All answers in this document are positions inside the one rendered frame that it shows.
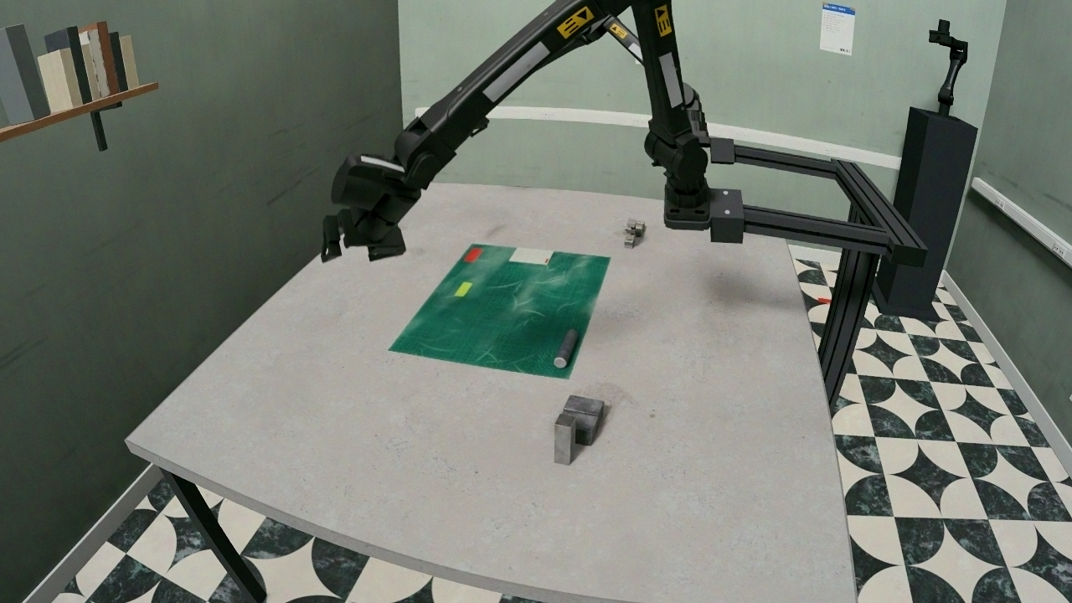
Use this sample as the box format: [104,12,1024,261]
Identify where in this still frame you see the green flat sheet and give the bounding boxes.
[388,244,611,379]

